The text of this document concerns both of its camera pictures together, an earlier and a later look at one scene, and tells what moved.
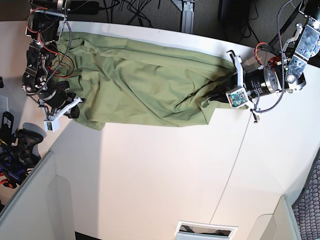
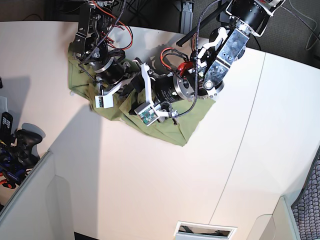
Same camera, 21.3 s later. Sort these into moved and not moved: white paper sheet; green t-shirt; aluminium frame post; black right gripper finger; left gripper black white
Moved: black right gripper finger; green t-shirt; left gripper black white
Not moved: aluminium frame post; white paper sheet
